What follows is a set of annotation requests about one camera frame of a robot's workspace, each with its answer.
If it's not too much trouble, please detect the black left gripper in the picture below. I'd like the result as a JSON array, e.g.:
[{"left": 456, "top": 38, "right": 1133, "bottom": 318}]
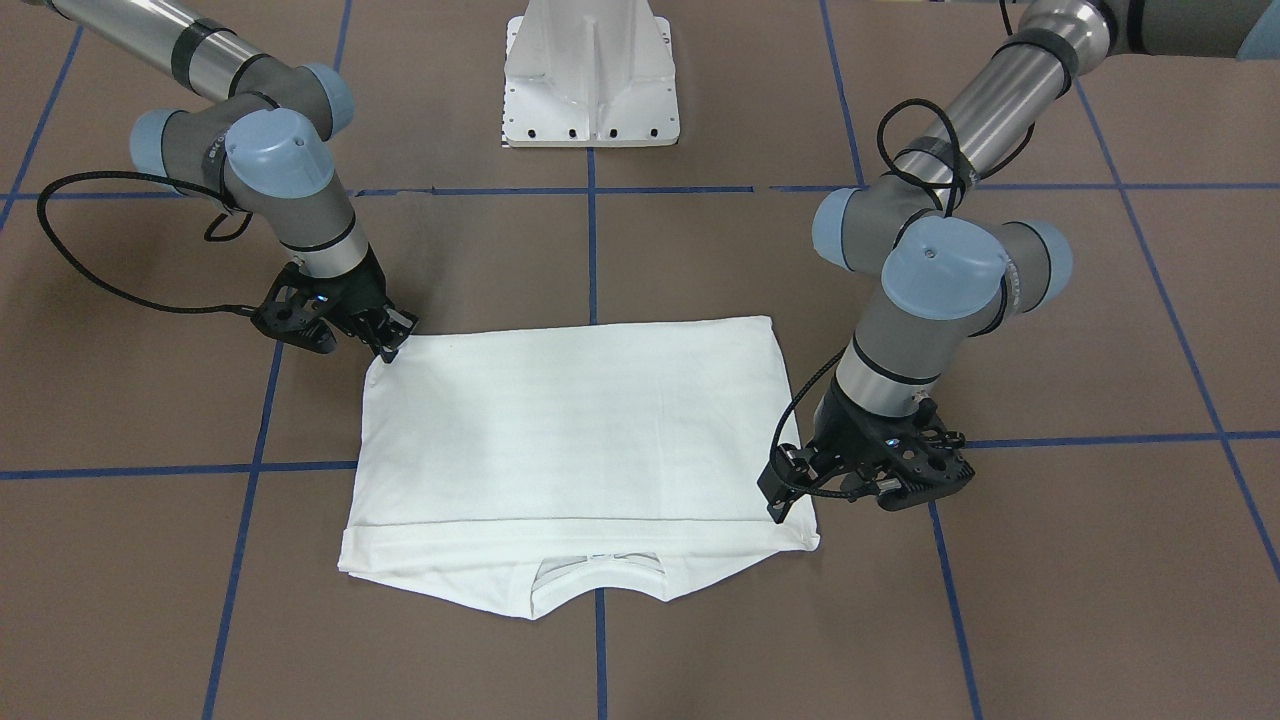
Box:
[{"left": 756, "top": 387, "right": 977, "bottom": 524}]

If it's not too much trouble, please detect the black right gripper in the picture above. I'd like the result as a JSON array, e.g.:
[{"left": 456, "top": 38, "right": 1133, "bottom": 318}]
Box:
[{"left": 319, "top": 255, "right": 419, "bottom": 364}]

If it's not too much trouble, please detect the white long-sleeve printed shirt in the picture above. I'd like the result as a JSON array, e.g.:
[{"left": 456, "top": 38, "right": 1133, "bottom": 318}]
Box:
[{"left": 337, "top": 316, "right": 820, "bottom": 620}]

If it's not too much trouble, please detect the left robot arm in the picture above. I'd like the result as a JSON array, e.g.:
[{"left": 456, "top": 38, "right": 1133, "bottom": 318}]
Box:
[{"left": 758, "top": 1, "right": 1277, "bottom": 523}]

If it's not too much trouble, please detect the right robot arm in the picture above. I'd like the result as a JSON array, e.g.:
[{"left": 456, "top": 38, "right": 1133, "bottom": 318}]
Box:
[{"left": 49, "top": 1, "right": 419, "bottom": 363}]

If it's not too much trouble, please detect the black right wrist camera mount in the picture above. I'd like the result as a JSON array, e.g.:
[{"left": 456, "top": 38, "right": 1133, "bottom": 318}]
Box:
[{"left": 250, "top": 263, "right": 339, "bottom": 354}]

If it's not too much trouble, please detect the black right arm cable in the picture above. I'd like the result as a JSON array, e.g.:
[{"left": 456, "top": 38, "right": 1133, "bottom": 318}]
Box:
[{"left": 37, "top": 170, "right": 291, "bottom": 316}]

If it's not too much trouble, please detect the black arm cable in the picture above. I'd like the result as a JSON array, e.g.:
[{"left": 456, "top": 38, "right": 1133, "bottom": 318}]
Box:
[
  {"left": 771, "top": 97, "right": 1036, "bottom": 501},
  {"left": 37, "top": 170, "right": 291, "bottom": 316}
]

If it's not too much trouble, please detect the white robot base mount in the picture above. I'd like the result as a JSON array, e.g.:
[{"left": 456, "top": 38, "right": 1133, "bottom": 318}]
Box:
[{"left": 500, "top": 1, "right": 681, "bottom": 149}]

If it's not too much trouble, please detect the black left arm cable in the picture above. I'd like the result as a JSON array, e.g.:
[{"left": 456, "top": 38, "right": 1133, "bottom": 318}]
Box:
[{"left": 771, "top": 97, "right": 1036, "bottom": 501}]

